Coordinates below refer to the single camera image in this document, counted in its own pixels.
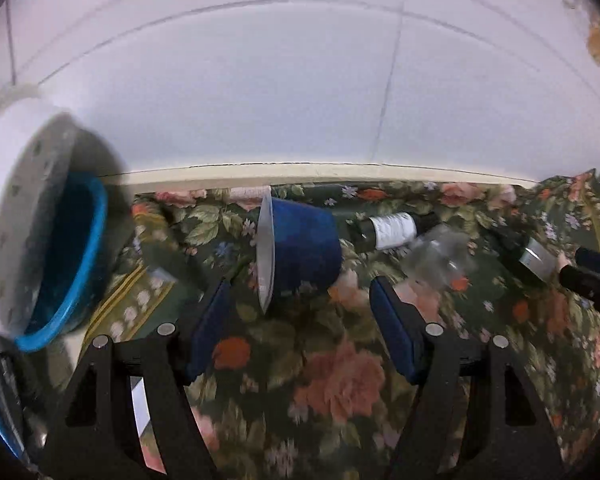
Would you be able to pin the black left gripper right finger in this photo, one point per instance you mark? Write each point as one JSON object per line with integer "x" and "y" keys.
{"x": 507, "y": 433}

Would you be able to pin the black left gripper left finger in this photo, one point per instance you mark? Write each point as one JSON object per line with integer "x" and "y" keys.
{"x": 94, "y": 434}

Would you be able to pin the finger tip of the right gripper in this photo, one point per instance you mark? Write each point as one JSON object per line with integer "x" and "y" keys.
{"x": 584, "y": 277}

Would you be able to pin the small dark labelled bottle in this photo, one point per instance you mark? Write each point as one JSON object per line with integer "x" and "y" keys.
{"x": 390, "y": 231}

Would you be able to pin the blue coffee capsule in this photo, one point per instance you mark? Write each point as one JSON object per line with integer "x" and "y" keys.
{"x": 298, "y": 252}

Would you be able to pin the blue plastic basin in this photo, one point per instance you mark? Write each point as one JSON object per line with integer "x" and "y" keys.
{"x": 74, "y": 264}

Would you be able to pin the floral green tablecloth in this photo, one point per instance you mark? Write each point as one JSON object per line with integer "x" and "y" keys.
{"x": 313, "y": 394}

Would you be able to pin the white perforated colander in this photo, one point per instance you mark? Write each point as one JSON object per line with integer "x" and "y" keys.
{"x": 40, "y": 143}

